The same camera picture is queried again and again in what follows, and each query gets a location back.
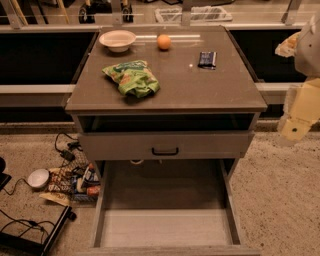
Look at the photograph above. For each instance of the black stand base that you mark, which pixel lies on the black stand base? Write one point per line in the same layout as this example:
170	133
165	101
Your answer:
32	237

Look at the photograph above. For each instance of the closed grey upper drawer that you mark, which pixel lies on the closed grey upper drawer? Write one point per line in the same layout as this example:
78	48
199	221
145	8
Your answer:
165	145

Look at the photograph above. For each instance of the grey drawer cabinet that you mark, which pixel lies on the grey drawer cabinet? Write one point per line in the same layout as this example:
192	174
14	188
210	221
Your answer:
190	98

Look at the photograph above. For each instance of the orange fruit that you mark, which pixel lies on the orange fruit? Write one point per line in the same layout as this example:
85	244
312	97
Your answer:
163	42

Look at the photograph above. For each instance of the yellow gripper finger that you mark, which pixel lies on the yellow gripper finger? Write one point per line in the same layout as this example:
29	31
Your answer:
301	110
288	46

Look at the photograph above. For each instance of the white bowl on cabinet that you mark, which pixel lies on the white bowl on cabinet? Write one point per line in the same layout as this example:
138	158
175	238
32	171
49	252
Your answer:
117	40

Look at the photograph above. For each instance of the green rice chip bag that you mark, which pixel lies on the green rice chip bag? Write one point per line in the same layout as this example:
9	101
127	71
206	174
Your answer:
133	78

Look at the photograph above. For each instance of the pile of snack packets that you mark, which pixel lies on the pile of snack packets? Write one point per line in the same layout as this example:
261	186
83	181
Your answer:
72	184

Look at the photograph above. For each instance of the open grey lower drawer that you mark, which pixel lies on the open grey lower drawer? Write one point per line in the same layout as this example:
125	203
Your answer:
167	208

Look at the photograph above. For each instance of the dark blue snack packet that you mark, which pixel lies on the dark blue snack packet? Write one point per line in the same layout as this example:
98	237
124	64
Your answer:
207	60

